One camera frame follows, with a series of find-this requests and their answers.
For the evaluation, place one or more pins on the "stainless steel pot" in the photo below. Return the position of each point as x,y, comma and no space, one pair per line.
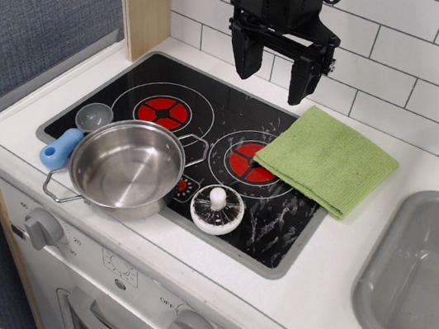
130,169

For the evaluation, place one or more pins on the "oven door handle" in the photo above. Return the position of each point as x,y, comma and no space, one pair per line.
80,310

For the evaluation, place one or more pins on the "black toy stovetop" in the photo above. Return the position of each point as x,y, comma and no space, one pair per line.
222,129

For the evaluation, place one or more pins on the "green cloth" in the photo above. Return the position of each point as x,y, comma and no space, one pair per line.
327,161

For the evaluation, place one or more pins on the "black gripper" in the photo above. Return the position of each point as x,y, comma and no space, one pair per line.
290,27

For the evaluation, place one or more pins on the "blue and grey spoon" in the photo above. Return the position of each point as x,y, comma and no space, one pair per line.
89,118

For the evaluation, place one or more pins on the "grey left oven knob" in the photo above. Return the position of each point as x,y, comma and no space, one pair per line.
43,229

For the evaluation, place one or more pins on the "white toy mushroom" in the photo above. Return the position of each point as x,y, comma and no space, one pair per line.
217,210

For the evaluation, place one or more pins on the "grey sink basin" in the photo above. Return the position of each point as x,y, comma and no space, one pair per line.
399,288

